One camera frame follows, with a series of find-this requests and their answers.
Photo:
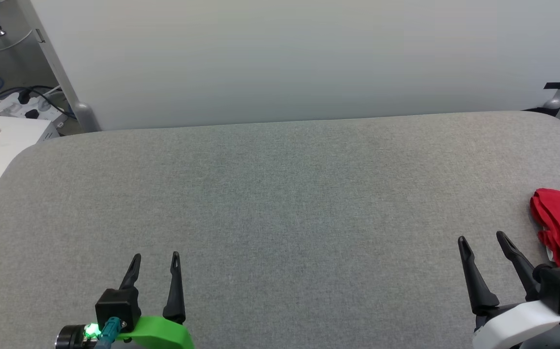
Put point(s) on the white power strip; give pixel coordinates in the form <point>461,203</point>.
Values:
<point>15,106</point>

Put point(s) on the grey metal partition post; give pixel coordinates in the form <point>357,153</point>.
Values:
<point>83,116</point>

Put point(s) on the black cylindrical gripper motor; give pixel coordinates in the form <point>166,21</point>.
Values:
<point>71,337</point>

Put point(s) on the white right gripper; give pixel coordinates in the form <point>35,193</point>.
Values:
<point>517,325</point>

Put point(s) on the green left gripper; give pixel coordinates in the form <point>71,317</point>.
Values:
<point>161,334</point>

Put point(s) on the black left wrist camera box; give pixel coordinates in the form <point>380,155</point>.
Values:
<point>117,305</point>

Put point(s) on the white partition panel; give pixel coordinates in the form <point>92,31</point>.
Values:
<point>309,58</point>

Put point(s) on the grey partition post black tape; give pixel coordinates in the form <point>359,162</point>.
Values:
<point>553,103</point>

